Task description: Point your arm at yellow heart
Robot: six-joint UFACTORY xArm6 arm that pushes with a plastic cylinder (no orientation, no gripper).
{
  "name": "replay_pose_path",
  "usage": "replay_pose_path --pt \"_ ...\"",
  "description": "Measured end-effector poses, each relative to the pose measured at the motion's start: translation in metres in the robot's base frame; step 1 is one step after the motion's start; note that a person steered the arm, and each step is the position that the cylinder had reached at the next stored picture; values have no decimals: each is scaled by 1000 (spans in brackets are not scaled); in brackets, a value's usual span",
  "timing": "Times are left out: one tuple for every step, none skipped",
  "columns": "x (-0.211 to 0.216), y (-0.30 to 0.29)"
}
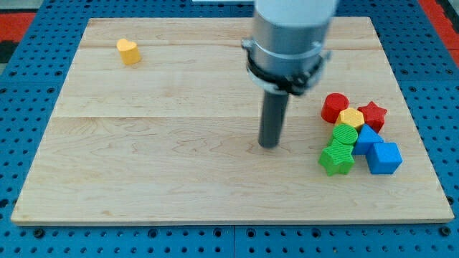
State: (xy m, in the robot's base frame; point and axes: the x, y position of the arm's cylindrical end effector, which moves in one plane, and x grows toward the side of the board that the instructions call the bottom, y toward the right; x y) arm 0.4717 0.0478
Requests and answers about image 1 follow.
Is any red cylinder block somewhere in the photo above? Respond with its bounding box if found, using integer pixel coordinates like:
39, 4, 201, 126
321, 92, 349, 123

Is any yellow heart block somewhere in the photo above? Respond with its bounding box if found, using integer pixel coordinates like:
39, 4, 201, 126
116, 38, 141, 65

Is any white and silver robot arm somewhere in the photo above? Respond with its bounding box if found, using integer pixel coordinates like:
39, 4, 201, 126
242, 0, 339, 96

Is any light wooden board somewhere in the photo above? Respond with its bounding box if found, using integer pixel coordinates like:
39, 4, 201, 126
11, 17, 454, 226

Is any dark grey cylindrical pointer tool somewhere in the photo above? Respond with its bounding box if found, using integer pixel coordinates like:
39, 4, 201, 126
258, 91, 289, 148

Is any red star block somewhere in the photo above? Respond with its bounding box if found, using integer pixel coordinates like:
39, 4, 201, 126
357, 101, 388, 133

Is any yellow hexagon block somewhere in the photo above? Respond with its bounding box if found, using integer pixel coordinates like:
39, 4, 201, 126
335, 107, 365, 132

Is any green cylinder block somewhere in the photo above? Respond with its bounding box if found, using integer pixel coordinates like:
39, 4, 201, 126
327, 123, 359, 145

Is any blue cube block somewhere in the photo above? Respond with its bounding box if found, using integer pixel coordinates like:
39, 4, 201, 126
366, 143, 403, 175

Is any blue triangle block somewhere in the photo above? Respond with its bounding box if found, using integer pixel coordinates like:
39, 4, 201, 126
352, 124, 384, 156

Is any green star block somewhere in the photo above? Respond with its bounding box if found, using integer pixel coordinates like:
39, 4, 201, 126
318, 139, 355, 176

